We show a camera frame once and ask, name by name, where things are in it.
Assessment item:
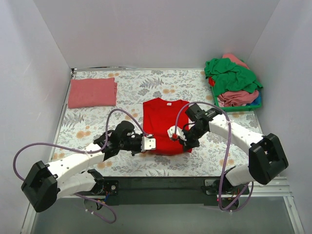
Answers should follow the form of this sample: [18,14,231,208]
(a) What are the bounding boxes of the red t shirt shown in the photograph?
[143,98,189,156]

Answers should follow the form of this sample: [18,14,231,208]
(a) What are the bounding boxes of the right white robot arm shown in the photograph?
[177,104,289,194]

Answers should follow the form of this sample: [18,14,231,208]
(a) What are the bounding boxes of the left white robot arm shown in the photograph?
[21,120,156,213]

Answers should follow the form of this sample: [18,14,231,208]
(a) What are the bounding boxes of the red garment in basket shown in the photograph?
[208,77,215,87]

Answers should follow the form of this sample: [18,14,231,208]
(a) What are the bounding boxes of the pink crumpled t shirt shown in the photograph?
[217,53,259,107]

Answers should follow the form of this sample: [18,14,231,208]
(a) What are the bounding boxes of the folded pink t shirt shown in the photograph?
[68,78,117,109]

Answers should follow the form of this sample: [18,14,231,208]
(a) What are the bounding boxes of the green plastic basket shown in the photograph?
[211,87,262,112]

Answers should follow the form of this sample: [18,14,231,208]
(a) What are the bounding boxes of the green crumpled t shirt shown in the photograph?
[204,58,263,96]

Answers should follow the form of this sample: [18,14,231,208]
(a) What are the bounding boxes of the blue crumpled garment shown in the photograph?
[248,91,262,106]

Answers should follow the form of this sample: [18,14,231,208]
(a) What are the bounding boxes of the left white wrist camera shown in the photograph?
[141,136,156,152]

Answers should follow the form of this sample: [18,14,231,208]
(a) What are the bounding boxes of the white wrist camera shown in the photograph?
[141,136,156,152]
[167,126,186,141]

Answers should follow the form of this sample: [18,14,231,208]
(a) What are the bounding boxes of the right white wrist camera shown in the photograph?
[167,126,186,141]

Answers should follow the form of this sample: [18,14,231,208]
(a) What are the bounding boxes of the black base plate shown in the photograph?
[76,176,251,207]

